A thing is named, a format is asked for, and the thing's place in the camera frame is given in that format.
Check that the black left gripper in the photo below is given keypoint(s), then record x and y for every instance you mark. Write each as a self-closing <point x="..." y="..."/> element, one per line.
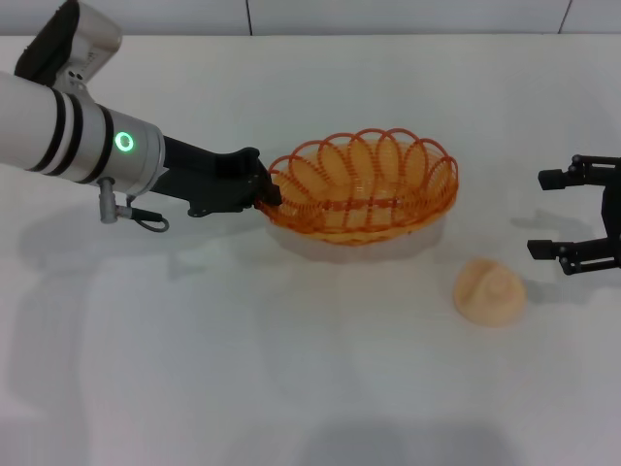
<point x="208" y="179"/>

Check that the beige steamed bun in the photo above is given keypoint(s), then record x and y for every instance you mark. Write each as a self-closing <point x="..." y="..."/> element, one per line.
<point x="490" y="293"/>

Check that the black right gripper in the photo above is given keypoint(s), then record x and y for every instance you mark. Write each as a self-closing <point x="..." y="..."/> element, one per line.
<point x="612" y="209"/>

